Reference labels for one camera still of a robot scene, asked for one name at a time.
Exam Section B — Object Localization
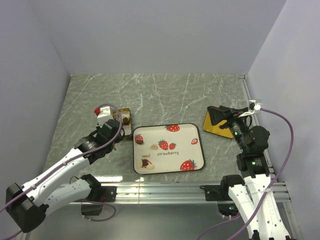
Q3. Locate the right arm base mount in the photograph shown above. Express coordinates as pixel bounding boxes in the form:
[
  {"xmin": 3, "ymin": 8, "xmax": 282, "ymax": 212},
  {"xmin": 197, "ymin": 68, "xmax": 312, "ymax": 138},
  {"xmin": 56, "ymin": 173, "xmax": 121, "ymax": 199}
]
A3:
[{"xmin": 199, "ymin": 184, "xmax": 239, "ymax": 218}]

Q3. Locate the dark chocolate lower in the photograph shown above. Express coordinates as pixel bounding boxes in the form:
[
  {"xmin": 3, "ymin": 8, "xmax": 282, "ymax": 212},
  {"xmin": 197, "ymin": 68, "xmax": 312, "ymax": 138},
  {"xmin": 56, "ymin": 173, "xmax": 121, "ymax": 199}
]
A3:
[{"xmin": 141, "ymin": 159, "xmax": 149, "ymax": 168}]

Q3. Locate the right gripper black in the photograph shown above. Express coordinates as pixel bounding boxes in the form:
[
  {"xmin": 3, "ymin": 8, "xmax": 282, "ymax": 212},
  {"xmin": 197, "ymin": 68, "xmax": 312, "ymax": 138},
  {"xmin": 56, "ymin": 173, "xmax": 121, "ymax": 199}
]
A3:
[{"xmin": 206, "ymin": 105, "xmax": 249, "ymax": 152}]

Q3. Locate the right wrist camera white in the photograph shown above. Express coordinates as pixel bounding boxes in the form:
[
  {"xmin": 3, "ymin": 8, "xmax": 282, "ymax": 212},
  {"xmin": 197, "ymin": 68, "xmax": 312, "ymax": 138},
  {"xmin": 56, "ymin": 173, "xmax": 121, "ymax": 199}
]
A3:
[{"xmin": 248, "ymin": 99, "xmax": 263, "ymax": 115}]

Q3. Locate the white square chocolate left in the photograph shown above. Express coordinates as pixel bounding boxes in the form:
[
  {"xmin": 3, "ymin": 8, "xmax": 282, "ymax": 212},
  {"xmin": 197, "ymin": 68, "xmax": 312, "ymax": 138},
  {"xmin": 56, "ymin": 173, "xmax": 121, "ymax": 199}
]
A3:
[{"xmin": 142, "ymin": 153, "xmax": 150, "ymax": 158}]

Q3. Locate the gold tin lid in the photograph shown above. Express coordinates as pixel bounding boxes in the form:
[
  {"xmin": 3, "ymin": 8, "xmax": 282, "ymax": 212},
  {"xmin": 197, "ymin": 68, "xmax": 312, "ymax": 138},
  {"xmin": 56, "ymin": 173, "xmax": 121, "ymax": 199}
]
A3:
[{"xmin": 202, "ymin": 111, "xmax": 234, "ymax": 139}]

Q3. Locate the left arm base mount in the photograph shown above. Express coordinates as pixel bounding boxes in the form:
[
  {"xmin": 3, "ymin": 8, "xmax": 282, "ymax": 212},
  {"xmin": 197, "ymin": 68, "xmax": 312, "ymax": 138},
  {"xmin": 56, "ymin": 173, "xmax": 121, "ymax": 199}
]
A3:
[{"xmin": 80, "ymin": 186, "xmax": 117, "ymax": 220}]

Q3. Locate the white round chocolate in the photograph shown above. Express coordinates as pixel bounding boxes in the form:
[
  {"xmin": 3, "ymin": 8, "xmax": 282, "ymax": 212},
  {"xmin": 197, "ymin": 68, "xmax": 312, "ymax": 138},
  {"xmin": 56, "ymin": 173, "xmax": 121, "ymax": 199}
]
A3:
[{"xmin": 137, "ymin": 159, "xmax": 144, "ymax": 168}]

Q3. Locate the green gold chocolate tin box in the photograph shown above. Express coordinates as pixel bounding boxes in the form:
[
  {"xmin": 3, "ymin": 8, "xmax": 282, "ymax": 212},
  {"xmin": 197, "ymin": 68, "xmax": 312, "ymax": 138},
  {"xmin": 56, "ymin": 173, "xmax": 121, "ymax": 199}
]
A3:
[{"xmin": 112, "ymin": 108, "xmax": 133, "ymax": 141}]

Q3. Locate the white heart chocolate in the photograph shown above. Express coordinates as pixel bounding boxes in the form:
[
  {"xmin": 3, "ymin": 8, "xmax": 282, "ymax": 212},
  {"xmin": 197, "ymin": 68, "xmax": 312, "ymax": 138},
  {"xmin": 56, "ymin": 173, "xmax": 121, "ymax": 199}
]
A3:
[{"xmin": 150, "ymin": 144, "xmax": 158, "ymax": 150}]

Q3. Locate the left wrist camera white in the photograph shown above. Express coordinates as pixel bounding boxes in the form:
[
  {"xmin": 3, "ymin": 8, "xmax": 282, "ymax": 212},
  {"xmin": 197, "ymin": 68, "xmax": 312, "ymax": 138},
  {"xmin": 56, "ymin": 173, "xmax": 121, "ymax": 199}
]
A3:
[{"xmin": 94, "ymin": 106, "xmax": 113, "ymax": 126}]

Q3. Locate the white oval chocolate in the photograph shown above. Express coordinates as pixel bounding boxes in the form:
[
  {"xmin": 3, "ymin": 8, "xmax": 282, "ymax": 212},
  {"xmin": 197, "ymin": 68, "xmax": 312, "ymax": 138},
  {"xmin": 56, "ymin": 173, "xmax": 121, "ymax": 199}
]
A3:
[{"xmin": 146, "ymin": 164, "xmax": 155, "ymax": 170}]

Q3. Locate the white strawberry tray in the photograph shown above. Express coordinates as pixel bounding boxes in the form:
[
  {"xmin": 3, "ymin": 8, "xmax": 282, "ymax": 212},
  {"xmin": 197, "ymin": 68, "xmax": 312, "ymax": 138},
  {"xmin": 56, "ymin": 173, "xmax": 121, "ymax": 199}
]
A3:
[{"xmin": 133, "ymin": 123, "xmax": 205, "ymax": 175}]

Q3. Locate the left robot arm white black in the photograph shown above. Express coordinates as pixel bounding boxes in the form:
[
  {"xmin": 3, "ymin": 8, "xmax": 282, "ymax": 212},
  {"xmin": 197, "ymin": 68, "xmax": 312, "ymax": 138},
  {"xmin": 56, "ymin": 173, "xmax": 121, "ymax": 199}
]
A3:
[{"xmin": 2, "ymin": 119, "xmax": 123, "ymax": 233}]

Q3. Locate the aluminium rail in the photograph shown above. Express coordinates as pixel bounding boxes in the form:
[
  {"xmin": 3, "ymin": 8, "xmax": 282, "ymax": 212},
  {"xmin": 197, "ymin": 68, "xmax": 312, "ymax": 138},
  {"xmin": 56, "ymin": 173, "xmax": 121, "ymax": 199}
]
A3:
[{"xmin": 57, "ymin": 181, "xmax": 292, "ymax": 205}]

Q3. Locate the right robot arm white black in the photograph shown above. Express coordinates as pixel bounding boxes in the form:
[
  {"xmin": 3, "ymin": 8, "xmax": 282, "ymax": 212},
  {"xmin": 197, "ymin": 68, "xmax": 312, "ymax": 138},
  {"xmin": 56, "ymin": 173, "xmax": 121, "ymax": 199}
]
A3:
[{"xmin": 207, "ymin": 102, "xmax": 291, "ymax": 240}]

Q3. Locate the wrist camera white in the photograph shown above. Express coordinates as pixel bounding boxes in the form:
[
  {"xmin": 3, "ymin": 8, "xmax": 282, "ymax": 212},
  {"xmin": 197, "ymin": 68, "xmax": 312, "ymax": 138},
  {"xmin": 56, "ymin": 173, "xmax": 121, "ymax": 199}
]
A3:
[
  {"xmin": 248, "ymin": 99, "xmax": 263, "ymax": 115},
  {"xmin": 94, "ymin": 106, "xmax": 113, "ymax": 126}
]

